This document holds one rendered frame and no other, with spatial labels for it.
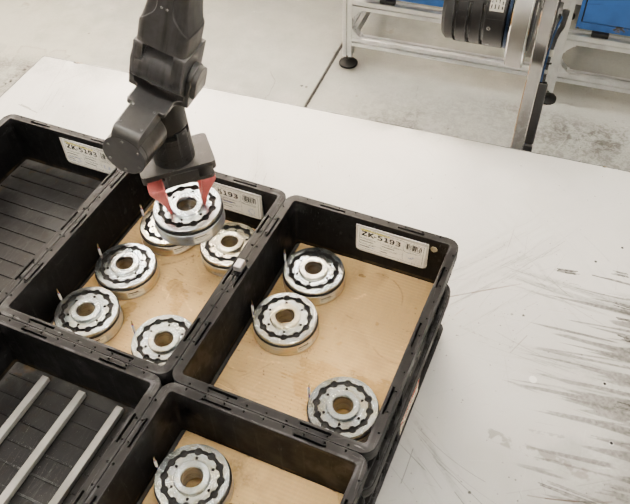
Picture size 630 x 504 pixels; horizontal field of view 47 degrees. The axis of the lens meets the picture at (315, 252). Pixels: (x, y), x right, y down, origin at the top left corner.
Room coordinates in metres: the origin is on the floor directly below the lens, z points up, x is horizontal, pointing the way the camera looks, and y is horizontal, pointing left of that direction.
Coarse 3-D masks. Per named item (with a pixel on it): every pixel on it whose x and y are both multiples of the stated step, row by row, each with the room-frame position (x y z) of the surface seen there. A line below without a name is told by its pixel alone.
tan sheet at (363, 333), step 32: (352, 288) 0.78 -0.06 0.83; (384, 288) 0.77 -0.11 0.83; (416, 288) 0.77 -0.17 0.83; (320, 320) 0.71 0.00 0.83; (352, 320) 0.71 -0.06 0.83; (384, 320) 0.71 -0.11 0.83; (416, 320) 0.71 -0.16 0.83; (256, 352) 0.66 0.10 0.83; (320, 352) 0.65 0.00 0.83; (352, 352) 0.65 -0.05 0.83; (384, 352) 0.65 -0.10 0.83; (224, 384) 0.60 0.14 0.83; (256, 384) 0.60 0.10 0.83; (288, 384) 0.60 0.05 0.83; (384, 384) 0.59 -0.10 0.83
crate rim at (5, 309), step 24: (264, 192) 0.92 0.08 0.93; (264, 216) 0.86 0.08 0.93; (48, 264) 0.77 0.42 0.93; (24, 288) 0.72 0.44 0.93; (216, 288) 0.71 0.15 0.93; (0, 312) 0.68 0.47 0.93; (72, 336) 0.63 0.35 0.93; (192, 336) 0.62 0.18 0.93; (120, 360) 0.58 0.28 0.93; (144, 360) 0.58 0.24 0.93; (168, 360) 0.58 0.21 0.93
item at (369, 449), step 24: (360, 216) 0.85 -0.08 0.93; (264, 240) 0.80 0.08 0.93; (432, 240) 0.79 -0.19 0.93; (432, 288) 0.69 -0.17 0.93; (216, 312) 0.66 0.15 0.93; (432, 312) 0.65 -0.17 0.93; (408, 360) 0.56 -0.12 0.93; (192, 384) 0.54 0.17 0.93; (264, 408) 0.50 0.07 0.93; (312, 432) 0.46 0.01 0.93; (384, 432) 0.46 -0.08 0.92
